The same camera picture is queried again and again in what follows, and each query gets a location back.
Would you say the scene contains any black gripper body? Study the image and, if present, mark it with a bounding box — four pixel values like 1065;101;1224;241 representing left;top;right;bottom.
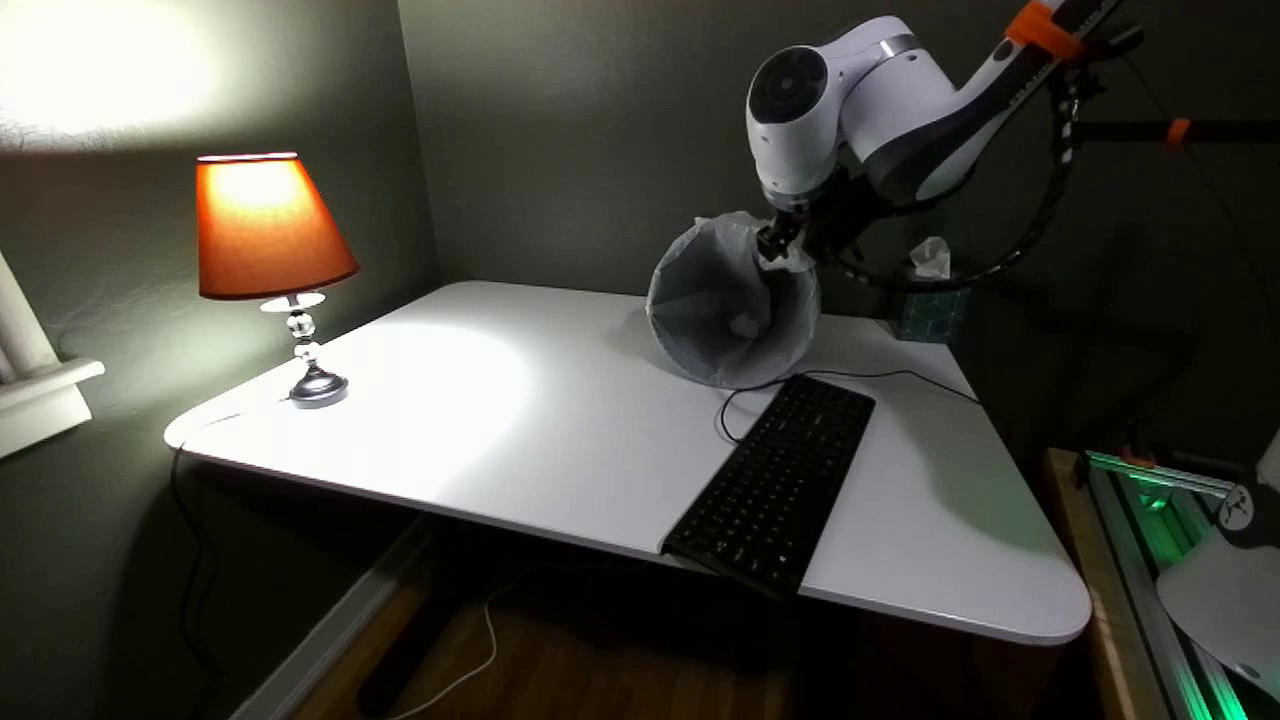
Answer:
794;154;926;269

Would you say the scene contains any translucent white plastic liner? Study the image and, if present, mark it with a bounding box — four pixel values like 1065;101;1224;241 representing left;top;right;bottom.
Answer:
643;207;822;392

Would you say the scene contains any black bucket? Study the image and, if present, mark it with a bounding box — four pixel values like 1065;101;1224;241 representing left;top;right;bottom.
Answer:
643;207;822;392

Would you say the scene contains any dark tissue box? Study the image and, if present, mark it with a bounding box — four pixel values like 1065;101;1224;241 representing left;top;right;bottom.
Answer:
886;232;976;342

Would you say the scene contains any black computer keyboard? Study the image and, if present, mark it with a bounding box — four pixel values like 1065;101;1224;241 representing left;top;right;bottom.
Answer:
657;370;878;601

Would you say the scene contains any orange shade table lamp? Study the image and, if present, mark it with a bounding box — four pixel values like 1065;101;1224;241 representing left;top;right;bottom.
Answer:
189;147;363;413

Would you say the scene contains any white rounded panel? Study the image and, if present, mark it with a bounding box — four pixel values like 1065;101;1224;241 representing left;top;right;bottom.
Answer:
1152;523;1280;702

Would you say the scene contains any grey metal floor beam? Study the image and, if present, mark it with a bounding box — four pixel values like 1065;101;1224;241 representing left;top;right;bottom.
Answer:
233;516;442;720

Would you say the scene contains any black keyboard cable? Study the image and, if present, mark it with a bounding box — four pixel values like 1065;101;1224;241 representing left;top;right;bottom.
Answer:
717;362;982;448

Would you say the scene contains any green-lit aluminium frame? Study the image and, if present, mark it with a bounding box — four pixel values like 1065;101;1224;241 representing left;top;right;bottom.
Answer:
1081;448;1280;720

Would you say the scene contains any thin white floor cable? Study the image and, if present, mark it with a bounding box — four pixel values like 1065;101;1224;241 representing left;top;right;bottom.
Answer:
392;597;504;720

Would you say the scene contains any white wall shelf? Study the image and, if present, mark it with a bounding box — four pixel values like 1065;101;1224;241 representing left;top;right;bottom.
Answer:
0;251;106;465

